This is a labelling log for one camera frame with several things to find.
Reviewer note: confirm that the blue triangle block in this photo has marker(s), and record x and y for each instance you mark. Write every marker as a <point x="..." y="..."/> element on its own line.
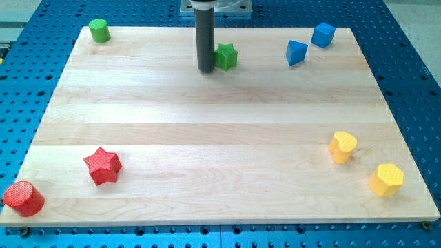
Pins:
<point x="296" y="52"/>

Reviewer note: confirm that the green star block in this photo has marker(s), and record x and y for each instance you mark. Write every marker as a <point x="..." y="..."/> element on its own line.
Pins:
<point x="226" y="56"/>

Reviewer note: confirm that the light wooden board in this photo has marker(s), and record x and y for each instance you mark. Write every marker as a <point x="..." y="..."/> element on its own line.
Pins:
<point x="246" y="145"/>

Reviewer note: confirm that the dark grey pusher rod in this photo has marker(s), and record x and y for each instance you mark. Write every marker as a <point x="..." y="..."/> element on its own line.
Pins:
<point x="204" y="25"/>

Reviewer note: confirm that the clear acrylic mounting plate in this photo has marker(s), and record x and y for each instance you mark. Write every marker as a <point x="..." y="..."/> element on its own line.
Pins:
<point x="221" y="7"/>

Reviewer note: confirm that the yellow heart block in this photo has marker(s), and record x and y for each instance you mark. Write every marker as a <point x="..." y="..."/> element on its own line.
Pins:
<point x="342" y="146"/>

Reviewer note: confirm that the red star block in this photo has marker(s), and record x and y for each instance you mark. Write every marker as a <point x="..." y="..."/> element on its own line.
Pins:
<point x="103" y="166"/>

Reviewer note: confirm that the blue cube block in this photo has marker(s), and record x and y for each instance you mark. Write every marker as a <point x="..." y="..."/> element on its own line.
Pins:
<point x="323" y="35"/>

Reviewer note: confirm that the green cylinder block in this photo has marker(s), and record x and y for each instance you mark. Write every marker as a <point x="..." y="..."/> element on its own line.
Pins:
<point x="99" y="30"/>

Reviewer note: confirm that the yellow hexagon block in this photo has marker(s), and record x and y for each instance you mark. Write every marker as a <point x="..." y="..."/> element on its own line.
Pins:
<point x="386" y="180"/>

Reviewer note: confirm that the red cylinder block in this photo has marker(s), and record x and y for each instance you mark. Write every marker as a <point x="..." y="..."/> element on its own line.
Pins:
<point x="24" y="198"/>

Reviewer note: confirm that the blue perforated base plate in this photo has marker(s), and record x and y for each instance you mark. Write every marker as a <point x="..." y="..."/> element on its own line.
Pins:
<point x="37" y="58"/>

